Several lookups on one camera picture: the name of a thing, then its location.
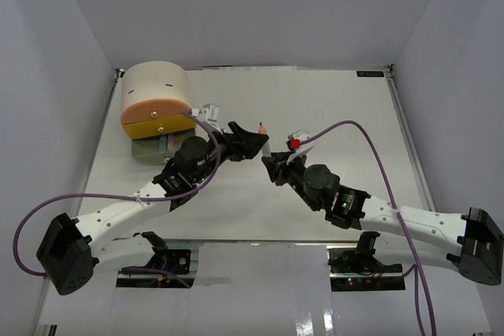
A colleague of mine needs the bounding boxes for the light blue highlighter body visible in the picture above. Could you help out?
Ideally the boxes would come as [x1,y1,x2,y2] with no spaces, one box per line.
[158,135,168,153]

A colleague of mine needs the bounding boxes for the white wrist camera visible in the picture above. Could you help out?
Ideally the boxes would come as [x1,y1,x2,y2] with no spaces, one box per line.
[287,128,314,164]
[191,103,221,131]

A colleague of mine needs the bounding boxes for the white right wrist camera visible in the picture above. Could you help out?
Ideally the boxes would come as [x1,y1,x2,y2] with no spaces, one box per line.
[287,128,314,164]

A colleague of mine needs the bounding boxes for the purple highlighter body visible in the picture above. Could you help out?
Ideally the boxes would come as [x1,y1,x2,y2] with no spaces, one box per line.
[167,133,176,148]

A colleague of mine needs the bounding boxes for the cream round drawer cabinet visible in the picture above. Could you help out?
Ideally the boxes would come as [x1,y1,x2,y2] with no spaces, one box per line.
[121,61,192,113]

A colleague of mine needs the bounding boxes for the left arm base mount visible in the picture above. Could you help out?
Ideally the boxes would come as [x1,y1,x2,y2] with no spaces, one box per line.
[116,249,195,289]

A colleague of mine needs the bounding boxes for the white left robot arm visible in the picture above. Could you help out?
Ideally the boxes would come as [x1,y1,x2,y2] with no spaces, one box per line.
[36,121,269,296]

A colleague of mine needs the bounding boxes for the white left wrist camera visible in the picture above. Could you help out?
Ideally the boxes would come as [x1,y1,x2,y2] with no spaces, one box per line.
[191,103,221,131]

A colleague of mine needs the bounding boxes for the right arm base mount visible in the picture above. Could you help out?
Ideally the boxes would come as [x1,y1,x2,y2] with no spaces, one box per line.
[328,248,406,293]

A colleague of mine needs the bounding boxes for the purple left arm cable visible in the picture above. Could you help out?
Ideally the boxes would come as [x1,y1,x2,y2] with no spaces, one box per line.
[13,110,221,277]

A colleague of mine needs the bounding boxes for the dark table corner label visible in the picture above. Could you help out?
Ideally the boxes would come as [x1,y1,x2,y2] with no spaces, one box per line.
[356,70,385,78]

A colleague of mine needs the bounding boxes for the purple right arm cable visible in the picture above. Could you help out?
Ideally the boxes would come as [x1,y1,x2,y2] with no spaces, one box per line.
[297,120,438,336]

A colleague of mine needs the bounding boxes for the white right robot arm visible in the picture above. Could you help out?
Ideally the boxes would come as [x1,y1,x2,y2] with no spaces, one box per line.
[261,152,503,286]

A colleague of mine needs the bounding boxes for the yellow drawer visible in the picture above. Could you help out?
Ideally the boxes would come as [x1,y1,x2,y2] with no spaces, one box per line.
[122,114,196,140]

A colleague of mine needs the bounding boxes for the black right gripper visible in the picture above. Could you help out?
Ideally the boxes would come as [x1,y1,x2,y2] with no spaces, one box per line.
[262,151,321,212]

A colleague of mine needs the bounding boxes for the grey-green bottom drawer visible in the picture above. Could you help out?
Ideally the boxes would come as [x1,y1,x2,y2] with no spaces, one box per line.
[131,129,195,165]

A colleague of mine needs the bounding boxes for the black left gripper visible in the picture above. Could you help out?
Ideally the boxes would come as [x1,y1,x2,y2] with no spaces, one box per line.
[193,122,269,184]

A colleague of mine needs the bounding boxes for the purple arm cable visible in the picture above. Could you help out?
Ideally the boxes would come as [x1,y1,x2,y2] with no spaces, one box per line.
[13,110,221,277]
[297,120,438,336]

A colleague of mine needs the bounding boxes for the orange top drawer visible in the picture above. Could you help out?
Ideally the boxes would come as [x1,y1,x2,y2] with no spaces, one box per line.
[120,98,191,124]

